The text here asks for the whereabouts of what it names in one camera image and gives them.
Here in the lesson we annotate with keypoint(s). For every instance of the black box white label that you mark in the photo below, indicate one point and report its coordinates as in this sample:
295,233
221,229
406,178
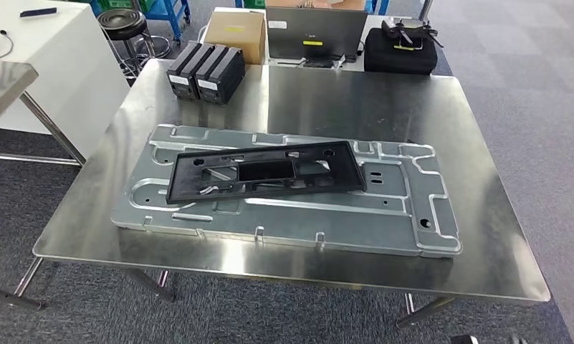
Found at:
184,71
222,76

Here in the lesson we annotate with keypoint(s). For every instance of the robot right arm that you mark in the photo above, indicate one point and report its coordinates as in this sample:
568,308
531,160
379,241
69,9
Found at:
464,340

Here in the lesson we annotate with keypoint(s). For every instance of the brown cardboard box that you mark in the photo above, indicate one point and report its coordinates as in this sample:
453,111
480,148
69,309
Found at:
234,38

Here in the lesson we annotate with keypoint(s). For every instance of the black plastic car panel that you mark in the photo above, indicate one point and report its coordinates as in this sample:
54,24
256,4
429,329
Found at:
267,190

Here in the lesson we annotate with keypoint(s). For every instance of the grey laptop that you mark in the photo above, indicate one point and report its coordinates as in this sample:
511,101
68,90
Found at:
315,31

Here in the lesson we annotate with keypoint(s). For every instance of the small black bar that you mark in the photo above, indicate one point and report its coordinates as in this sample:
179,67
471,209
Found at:
39,12

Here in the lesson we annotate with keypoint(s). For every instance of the black carry bag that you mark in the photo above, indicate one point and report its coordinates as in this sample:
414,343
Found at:
400,59

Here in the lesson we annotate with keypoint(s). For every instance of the steel workbench table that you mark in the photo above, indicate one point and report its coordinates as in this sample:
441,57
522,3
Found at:
2,85
339,104

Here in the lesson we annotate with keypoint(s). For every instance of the black round stool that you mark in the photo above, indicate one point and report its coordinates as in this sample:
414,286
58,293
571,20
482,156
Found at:
123,24

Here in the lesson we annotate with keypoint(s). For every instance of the white rear table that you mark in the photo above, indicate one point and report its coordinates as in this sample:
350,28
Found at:
277,68

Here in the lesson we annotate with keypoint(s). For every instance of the white desk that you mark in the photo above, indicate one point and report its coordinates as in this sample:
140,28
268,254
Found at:
68,71

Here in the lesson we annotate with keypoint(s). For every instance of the stamped metal plate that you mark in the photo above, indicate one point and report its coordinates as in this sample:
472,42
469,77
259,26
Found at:
315,223

